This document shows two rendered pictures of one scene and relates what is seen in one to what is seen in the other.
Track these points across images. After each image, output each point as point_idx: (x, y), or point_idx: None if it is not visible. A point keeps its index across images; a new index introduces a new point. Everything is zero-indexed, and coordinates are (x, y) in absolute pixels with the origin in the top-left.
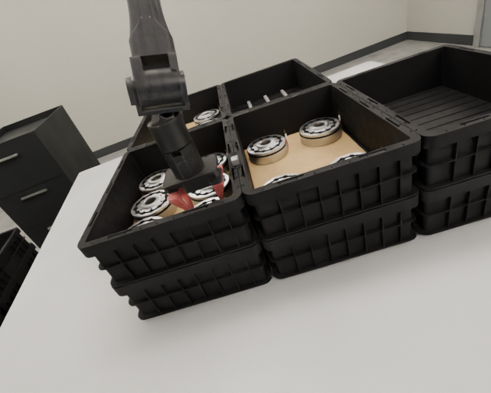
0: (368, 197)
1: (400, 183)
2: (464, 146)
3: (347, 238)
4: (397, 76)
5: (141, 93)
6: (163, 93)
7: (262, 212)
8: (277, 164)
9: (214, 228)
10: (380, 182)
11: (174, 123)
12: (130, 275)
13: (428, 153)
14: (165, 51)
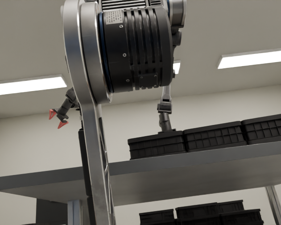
0: (226, 140)
1: (237, 135)
2: (257, 126)
3: None
4: None
5: (160, 104)
6: (166, 106)
7: (188, 139)
8: None
9: (171, 141)
10: (229, 133)
11: (167, 114)
12: (138, 156)
13: (245, 127)
14: (169, 98)
